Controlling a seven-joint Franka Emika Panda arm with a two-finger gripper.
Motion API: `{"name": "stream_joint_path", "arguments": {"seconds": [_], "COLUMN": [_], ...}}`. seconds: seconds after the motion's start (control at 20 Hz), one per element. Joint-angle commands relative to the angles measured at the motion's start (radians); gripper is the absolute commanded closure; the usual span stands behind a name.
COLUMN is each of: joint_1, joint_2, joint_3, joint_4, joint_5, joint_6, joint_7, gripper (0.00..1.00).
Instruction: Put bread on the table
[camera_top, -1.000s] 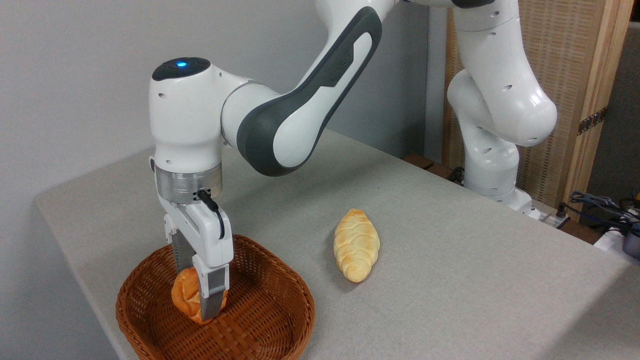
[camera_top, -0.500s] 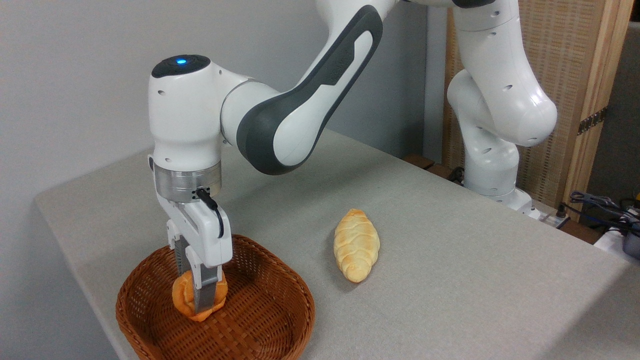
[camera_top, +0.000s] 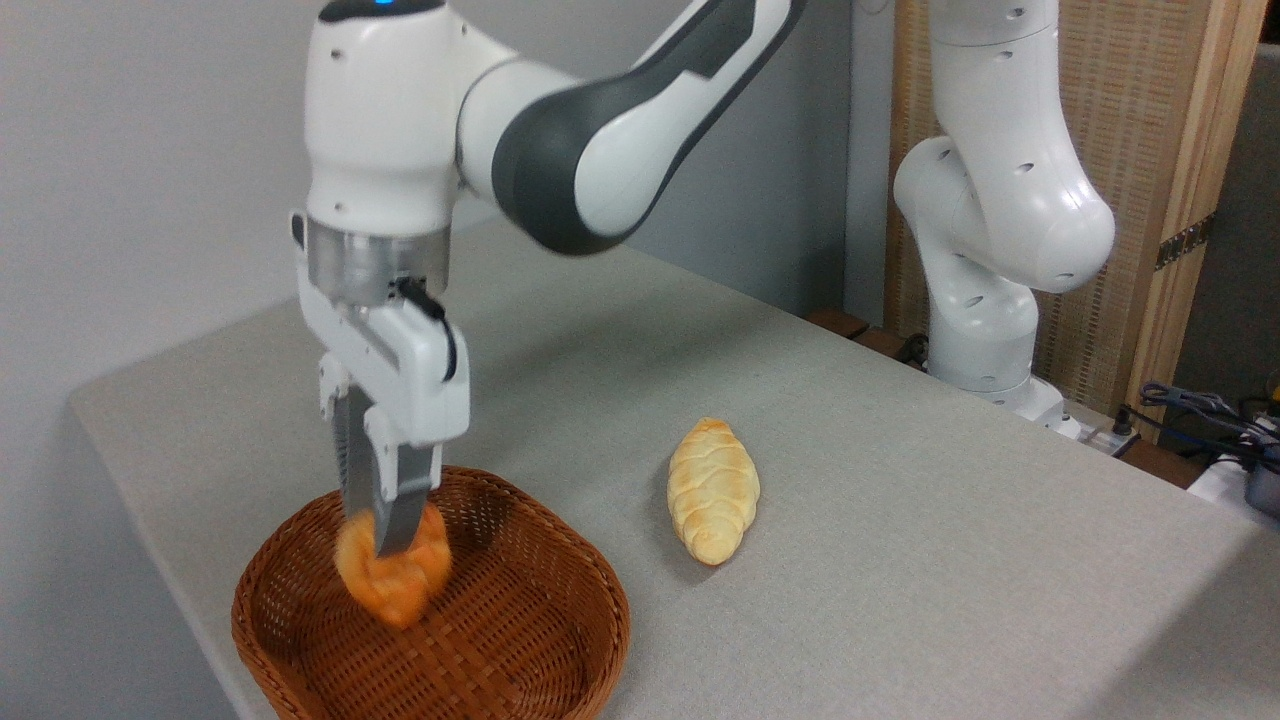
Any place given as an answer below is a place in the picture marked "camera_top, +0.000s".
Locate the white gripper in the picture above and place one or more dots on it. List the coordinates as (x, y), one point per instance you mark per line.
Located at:
(420, 390)

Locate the round orange bread roll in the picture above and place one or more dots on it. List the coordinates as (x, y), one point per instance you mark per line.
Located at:
(400, 590)

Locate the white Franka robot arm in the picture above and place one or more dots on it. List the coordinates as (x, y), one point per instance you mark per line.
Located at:
(1000, 200)

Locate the long pale braided bread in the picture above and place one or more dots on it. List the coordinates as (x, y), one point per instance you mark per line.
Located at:
(712, 490)

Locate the brown wicker basket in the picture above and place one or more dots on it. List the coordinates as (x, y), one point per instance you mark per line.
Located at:
(520, 640)

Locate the metal screen hinge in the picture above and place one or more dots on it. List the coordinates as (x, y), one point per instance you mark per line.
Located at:
(1185, 241)

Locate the wooden bamboo folding screen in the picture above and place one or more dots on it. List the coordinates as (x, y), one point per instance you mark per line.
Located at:
(1140, 110)

